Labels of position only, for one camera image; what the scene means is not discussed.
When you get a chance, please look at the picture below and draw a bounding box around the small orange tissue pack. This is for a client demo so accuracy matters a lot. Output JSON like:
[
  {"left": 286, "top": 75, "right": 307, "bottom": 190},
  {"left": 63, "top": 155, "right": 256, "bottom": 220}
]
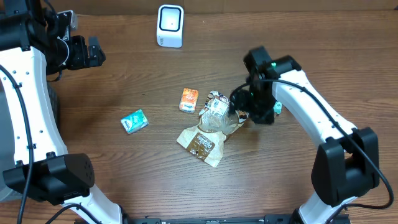
[{"left": 179, "top": 88, "right": 199, "bottom": 113}]

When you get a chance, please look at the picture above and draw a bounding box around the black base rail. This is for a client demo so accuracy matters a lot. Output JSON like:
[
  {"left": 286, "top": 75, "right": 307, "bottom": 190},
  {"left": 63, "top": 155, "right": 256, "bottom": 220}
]
[{"left": 129, "top": 215, "right": 290, "bottom": 224}]

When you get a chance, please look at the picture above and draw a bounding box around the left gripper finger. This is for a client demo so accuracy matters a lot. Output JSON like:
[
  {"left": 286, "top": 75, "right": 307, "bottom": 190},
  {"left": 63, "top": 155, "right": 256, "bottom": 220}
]
[
  {"left": 88, "top": 37, "right": 101, "bottom": 49},
  {"left": 88, "top": 46, "right": 106, "bottom": 67}
]

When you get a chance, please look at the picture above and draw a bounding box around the teal snack bar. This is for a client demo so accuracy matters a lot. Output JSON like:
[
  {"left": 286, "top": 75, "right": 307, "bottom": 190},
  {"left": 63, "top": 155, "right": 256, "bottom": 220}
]
[{"left": 273, "top": 101, "right": 282, "bottom": 114}]

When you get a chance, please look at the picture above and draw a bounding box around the brown snack pouch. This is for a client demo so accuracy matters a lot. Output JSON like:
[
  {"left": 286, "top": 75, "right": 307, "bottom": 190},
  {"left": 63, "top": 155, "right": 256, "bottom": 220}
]
[{"left": 177, "top": 90, "right": 249, "bottom": 167}]

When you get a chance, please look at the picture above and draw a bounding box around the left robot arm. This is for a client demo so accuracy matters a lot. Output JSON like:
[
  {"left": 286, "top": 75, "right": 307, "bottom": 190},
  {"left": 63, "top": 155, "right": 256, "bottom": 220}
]
[{"left": 1, "top": 0, "right": 128, "bottom": 223}]

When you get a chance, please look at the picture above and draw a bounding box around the small teal tissue pack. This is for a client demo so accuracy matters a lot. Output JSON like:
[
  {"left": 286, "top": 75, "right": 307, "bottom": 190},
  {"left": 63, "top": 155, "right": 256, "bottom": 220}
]
[{"left": 121, "top": 109, "right": 149, "bottom": 134}]

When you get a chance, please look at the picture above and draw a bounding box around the white barcode scanner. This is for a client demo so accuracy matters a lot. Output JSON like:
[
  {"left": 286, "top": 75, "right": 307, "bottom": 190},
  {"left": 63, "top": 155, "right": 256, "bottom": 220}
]
[{"left": 156, "top": 4, "right": 184, "bottom": 49}]

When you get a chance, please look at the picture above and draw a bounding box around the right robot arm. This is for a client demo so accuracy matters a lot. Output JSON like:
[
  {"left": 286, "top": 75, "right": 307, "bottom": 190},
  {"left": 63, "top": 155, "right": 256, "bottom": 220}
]
[{"left": 230, "top": 47, "right": 380, "bottom": 223}]

